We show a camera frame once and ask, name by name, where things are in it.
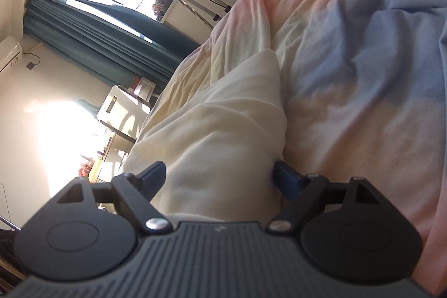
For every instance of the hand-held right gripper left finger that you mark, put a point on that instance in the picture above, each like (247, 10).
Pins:
(153, 179)

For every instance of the cream pants with elastic waistband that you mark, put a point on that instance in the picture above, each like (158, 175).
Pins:
(216, 137)

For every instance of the red and white box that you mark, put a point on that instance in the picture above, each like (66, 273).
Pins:
(143, 88)

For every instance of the white air conditioner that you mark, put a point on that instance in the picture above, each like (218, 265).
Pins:
(9, 53)

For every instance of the red flower decoration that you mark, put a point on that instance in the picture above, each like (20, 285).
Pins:
(85, 167)

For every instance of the teal curtain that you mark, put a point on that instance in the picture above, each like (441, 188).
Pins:
(104, 36)

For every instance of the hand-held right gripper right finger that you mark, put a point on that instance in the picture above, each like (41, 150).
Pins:
(286, 181)

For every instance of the dried potted plants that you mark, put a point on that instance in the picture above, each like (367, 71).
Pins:
(160, 6)

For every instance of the metal clothes rack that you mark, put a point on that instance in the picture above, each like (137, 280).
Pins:
(7, 221)

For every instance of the white desk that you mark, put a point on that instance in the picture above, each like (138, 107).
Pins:
(115, 151)

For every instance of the bed with pastel sheet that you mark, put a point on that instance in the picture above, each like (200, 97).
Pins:
(349, 57)

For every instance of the dark chair with white back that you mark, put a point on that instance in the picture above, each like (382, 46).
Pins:
(120, 109)

